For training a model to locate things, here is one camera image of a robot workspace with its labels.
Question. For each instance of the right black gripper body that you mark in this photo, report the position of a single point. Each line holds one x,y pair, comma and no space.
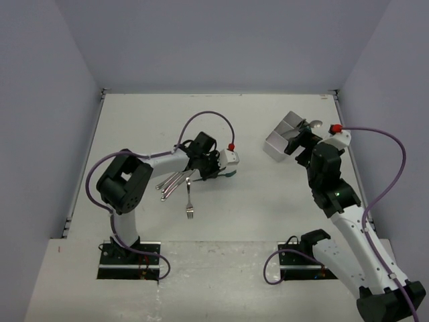
312,181

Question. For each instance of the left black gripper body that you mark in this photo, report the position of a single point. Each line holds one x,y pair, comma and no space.
209,165

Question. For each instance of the ornate silver teaspoon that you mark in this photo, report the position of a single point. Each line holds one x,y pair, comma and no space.
315,124

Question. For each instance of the white three-compartment container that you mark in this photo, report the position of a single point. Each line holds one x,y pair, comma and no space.
275,143

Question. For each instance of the teal plastic fork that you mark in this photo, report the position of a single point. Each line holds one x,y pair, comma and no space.
224,174

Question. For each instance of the silver fork curved handle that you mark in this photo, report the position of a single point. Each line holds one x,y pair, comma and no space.
189,206

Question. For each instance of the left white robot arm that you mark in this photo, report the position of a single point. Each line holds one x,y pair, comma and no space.
123,183

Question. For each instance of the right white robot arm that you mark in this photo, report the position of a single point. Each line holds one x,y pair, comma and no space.
381,289

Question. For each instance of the silver knife bundle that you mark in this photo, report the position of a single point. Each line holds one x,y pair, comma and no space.
169,185

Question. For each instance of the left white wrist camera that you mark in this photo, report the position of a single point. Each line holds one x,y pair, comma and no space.
228,158

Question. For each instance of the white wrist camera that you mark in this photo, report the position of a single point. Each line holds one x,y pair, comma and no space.
338,137
228,158

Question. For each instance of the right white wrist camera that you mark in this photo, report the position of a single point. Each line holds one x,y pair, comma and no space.
338,137

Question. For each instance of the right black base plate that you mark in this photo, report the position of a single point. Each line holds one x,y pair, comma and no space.
295,267

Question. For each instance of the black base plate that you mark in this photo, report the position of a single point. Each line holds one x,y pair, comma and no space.
295,267
118,264

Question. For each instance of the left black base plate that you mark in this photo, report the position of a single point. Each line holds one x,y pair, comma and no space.
118,264

